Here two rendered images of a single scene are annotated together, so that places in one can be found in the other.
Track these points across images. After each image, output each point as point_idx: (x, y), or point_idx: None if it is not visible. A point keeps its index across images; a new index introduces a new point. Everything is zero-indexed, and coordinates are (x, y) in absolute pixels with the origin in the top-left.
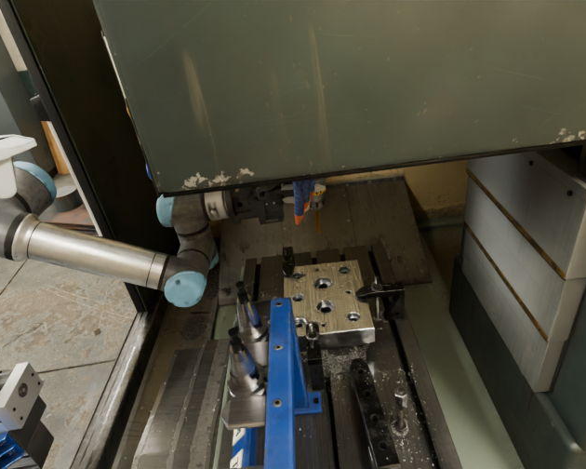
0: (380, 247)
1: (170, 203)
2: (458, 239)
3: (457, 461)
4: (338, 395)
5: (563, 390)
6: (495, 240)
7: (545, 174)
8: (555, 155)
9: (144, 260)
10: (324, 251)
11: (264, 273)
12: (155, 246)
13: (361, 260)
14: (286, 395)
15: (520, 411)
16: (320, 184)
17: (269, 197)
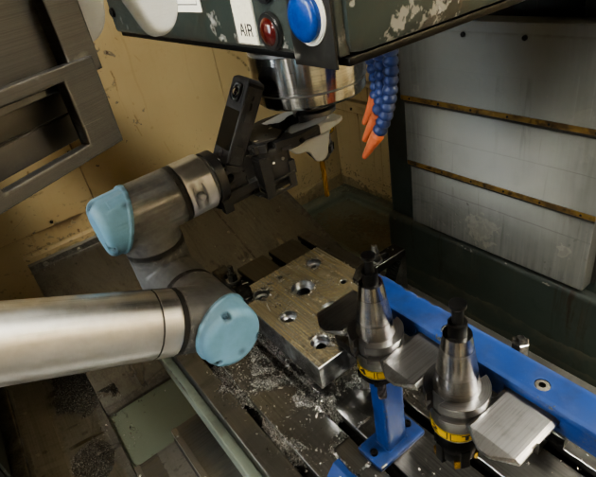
0: (311, 233)
1: (124, 204)
2: (342, 216)
3: (594, 388)
4: (421, 402)
5: None
6: (474, 155)
7: (553, 40)
8: (552, 19)
9: (146, 305)
10: (249, 265)
11: None
12: None
13: (302, 255)
14: (539, 368)
15: (554, 327)
16: (335, 114)
17: (278, 150)
